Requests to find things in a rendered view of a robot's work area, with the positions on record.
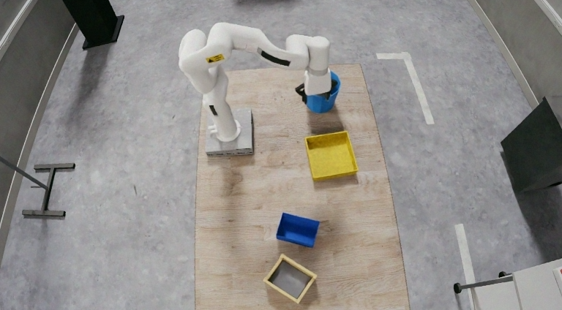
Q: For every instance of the blue pail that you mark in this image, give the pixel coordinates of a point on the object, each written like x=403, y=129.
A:
x=318, y=103

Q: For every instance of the blue open-top box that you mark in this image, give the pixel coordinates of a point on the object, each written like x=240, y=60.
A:
x=298, y=230

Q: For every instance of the light wooden crate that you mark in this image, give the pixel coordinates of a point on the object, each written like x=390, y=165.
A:
x=288, y=280

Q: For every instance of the yellow rectangular tray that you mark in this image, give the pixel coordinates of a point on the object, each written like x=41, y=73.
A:
x=331, y=155

